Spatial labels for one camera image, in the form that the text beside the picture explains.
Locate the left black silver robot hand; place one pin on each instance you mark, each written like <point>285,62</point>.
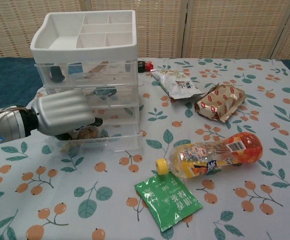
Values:
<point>62,112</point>

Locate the small brown plush toy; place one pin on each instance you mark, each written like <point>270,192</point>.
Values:
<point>85,134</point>

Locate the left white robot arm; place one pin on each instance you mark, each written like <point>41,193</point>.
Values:
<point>7,127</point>

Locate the clear drawer with teal item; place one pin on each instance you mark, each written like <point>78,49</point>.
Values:
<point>127,96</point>

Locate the clear drawer with dark clip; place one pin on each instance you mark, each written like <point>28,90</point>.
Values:
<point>119,73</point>

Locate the dark grey clip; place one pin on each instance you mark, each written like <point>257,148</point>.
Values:
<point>57,73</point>

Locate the small blue block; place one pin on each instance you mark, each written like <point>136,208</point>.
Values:
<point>74,68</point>

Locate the teal flat item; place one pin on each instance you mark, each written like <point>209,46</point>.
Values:
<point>106,91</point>

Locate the wooden stick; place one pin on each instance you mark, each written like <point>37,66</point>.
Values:
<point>97,68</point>

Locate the teal plush table cover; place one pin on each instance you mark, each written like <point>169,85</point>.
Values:
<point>4,80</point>

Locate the floral leaf tablecloth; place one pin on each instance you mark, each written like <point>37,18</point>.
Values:
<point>84,175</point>

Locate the small black device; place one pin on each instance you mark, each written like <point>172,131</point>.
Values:
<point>141,67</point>

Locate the small red object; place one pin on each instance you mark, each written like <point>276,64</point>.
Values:
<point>148,67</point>

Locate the white snack bag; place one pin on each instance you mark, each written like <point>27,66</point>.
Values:
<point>177,85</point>

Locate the green tea sachet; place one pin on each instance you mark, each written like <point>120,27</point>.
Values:
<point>167,202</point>

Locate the orange juice plastic bottle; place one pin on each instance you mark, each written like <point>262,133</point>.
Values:
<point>210,160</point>

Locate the gold red snack package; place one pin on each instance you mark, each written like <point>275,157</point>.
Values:
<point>220,102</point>

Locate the bamboo folding screen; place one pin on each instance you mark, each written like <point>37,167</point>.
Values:
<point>210,25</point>

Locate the white plastic drawer organizer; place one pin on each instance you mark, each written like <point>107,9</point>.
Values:
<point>89,53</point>

